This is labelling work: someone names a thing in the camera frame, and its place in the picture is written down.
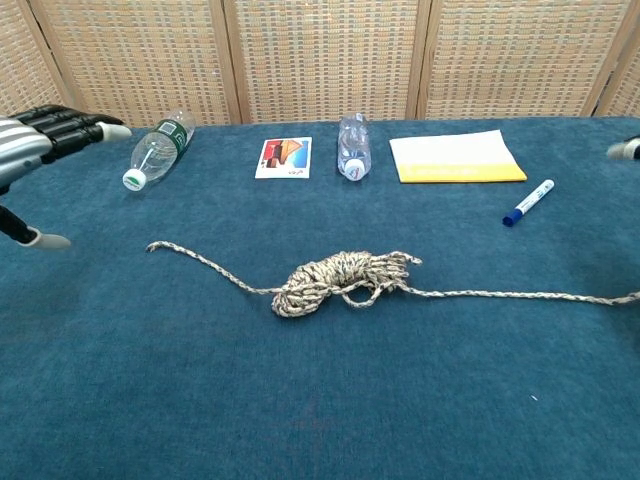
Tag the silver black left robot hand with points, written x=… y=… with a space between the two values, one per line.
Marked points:
x=25 y=145

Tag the woven wicker screen panel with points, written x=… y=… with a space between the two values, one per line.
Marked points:
x=325 y=55
x=520 y=55
x=627 y=85
x=20 y=65
x=135 y=60

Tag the clear bottle with green label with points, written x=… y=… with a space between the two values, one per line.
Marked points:
x=160 y=145

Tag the colourful picture card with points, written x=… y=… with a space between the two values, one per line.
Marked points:
x=282 y=157

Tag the blue carpet table cover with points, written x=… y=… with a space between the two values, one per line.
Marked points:
x=200 y=375

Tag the clear bottle with white cap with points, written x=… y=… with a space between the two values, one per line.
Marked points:
x=354 y=145

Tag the white and yellow booklet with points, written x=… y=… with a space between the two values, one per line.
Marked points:
x=450 y=155

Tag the white marker with blue cap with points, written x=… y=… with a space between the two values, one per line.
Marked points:
x=532 y=200

